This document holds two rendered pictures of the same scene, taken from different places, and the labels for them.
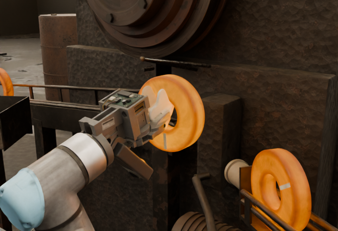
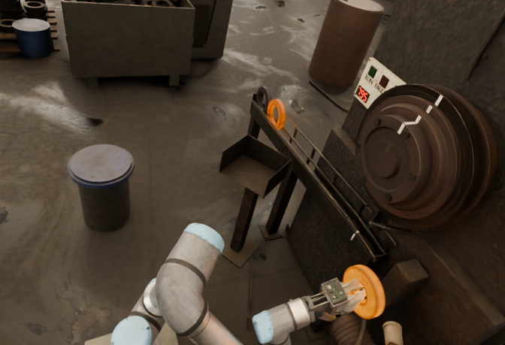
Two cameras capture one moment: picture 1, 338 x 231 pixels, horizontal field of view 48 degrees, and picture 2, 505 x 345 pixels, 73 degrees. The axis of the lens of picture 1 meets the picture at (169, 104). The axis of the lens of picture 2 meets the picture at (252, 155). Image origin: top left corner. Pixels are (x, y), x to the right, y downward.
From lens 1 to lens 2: 71 cm
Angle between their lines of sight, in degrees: 30
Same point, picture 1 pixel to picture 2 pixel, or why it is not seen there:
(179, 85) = (375, 292)
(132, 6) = (382, 188)
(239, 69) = (439, 259)
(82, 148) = (300, 317)
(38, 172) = (274, 324)
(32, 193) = (267, 334)
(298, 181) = not seen: outside the picture
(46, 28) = (334, 12)
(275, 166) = not seen: outside the picture
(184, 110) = (370, 305)
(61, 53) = (336, 39)
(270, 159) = not seen: outside the picture
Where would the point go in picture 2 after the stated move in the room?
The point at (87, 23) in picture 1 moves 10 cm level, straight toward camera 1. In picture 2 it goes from (355, 122) to (352, 132)
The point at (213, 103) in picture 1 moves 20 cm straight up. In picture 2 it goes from (403, 275) to (434, 240)
